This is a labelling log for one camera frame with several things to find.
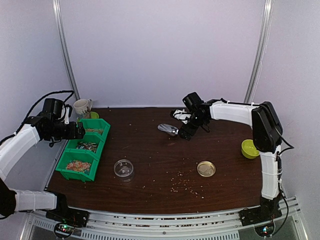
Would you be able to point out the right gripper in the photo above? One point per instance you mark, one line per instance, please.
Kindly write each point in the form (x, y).
(184, 134)

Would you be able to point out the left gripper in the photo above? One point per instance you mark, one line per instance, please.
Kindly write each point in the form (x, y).
(72, 134)

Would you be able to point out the green bin compartment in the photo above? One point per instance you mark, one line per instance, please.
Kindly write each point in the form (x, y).
(96, 124)
(71, 145)

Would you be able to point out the metal scoop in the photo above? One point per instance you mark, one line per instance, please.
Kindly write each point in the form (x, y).
(169, 129)

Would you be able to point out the green bin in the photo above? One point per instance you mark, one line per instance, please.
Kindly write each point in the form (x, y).
(68, 156)

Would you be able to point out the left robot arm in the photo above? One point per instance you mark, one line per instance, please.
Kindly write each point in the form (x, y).
(12, 149)

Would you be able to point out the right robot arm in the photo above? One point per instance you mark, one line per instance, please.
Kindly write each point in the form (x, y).
(266, 135)

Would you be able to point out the lollipop candies pile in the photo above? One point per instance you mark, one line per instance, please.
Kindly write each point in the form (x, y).
(89, 146)

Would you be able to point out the yellow candies pile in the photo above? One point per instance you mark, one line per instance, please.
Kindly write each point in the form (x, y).
(95, 130)

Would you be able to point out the star candies pile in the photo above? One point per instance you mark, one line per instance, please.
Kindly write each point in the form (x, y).
(79, 166)

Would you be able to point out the green bowl behind bins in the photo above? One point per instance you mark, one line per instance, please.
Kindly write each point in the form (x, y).
(94, 115)

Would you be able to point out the white ceramic mug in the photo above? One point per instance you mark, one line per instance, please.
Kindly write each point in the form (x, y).
(83, 108)

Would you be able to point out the clear plastic jar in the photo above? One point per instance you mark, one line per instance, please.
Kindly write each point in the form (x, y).
(124, 170)

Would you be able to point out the gold jar lid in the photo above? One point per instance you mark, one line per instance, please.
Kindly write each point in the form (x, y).
(206, 169)

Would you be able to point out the green bowl right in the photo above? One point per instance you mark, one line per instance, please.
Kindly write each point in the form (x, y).
(248, 149)

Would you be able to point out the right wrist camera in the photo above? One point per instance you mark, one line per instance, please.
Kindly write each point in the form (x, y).
(192, 101)

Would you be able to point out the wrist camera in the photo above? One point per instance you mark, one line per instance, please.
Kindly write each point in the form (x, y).
(52, 108)
(192, 101)

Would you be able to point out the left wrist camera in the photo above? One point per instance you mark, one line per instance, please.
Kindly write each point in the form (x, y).
(52, 108)

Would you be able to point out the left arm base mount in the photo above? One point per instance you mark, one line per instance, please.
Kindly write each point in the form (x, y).
(72, 217)

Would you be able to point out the right aluminium corner post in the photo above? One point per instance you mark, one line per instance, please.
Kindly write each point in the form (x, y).
(260, 51)

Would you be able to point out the aluminium corner post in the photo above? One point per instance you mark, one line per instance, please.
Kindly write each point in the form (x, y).
(260, 51)
(64, 48)

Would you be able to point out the aluminium front rail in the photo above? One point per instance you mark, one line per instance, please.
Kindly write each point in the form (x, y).
(217, 225)

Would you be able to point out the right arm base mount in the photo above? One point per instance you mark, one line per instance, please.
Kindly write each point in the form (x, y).
(252, 216)

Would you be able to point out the left aluminium corner post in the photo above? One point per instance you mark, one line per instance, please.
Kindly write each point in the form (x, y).
(64, 48)

